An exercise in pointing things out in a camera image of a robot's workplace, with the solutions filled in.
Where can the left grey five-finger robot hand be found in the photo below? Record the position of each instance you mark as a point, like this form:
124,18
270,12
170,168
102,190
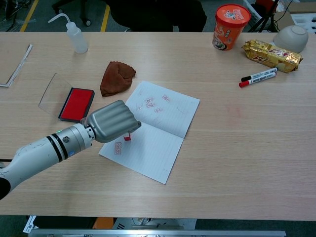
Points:
112,121

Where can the small red stamp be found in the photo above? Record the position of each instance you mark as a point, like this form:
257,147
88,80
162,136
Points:
127,137

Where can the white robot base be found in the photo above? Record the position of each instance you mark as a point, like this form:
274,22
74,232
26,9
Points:
153,223

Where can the red ink pad clear lid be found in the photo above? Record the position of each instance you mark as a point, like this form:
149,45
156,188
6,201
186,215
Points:
76,103

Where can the brown crumpled cloth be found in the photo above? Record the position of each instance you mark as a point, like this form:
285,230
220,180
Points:
117,77

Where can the open lined notebook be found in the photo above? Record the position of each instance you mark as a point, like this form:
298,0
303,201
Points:
158,148

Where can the clear plastic squeeze bottle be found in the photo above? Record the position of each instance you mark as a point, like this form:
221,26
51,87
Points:
79,40

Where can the white paper stack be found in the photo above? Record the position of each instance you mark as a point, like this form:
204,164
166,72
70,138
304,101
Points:
21,65

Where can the black swivel chair base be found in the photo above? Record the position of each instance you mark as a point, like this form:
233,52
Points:
84,11

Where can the black office chair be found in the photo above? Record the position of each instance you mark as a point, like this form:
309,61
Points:
158,14

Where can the orange instant noodle cup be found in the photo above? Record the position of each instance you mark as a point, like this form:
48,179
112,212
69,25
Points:
228,29

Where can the red whiteboard marker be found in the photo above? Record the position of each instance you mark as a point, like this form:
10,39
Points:
256,80

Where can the black whiteboard marker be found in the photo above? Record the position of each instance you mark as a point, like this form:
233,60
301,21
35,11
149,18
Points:
261,74

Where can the gold foil snack package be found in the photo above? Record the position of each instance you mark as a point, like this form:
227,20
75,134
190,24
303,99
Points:
271,56

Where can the black tripod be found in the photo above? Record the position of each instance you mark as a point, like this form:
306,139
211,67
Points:
265,17

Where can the white upturned bowl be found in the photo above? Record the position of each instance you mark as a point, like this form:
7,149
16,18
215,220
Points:
292,38

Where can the white foam box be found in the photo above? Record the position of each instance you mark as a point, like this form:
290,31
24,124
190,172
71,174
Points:
303,19

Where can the aluminium profile rail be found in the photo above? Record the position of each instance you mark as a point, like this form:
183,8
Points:
158,233

